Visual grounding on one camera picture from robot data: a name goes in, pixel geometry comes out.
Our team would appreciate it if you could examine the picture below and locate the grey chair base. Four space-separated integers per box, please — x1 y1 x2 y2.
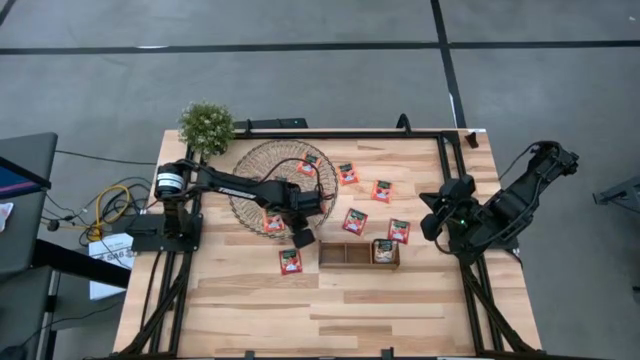
592 174 640 219

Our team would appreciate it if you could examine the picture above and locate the black desk beam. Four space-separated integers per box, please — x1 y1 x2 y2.
30 238 132 290

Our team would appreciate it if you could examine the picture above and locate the red tea bag packet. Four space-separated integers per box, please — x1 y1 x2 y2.
387 218 412 245
342 208 369 237
278 248 304 276

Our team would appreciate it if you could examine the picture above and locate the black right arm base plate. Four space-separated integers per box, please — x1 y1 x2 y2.
487 233 521 251

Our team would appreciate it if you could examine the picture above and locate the yellow cable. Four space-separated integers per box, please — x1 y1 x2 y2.
85 183 132 244

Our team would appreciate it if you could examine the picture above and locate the round woven placemat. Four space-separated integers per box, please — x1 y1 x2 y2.
228 138 340 240

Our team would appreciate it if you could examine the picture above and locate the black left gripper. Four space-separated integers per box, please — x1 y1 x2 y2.
279 182 325 250

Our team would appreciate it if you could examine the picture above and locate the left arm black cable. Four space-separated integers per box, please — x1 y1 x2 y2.
257 157 325 201

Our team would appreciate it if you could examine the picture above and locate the thin black floor cable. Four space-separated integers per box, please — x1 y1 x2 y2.
54 148 158 166

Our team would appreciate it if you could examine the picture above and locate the orange tea bag packet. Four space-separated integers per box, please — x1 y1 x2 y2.
338 162 361 187
371 179 395 204
298 152 322 178
263 212 286 234

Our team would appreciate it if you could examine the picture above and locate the green potted plant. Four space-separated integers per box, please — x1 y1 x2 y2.
178 101 236 159

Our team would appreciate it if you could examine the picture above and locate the grey desk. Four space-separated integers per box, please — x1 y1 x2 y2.
0 132 59 274

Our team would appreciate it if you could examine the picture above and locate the white paper sheet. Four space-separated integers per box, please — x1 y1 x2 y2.
88 232 136 301

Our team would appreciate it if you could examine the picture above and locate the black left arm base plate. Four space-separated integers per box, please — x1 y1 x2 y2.
124 214 204 253

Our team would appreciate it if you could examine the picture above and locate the black aluminium table frame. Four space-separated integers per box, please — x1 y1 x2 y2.
119 128 539 360

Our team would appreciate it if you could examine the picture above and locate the blue screen panel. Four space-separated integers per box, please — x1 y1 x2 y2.
0 157 53 201

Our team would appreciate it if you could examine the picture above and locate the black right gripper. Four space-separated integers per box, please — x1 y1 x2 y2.
418 174 477 242

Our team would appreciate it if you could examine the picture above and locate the wooden three-compartment box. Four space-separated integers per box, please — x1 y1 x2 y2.
318 239 401 271

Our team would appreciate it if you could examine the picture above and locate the long black electronics box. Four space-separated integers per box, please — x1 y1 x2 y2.
233 118 309 131

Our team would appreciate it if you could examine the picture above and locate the beige tea bag packet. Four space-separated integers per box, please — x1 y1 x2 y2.
373 238 398 265

